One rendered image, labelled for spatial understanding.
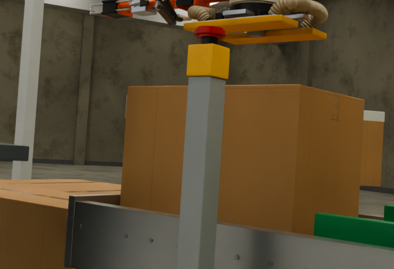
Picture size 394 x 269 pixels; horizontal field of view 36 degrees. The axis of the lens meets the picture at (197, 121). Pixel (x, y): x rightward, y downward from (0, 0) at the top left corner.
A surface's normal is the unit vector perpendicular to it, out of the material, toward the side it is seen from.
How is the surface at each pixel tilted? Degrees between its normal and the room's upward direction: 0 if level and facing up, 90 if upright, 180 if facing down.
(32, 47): 90
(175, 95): 90
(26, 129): 90
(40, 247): 90
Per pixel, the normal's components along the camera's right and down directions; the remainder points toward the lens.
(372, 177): 0.24, -0.02
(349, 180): 0.79, 0.03
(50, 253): -0.60, -0.07
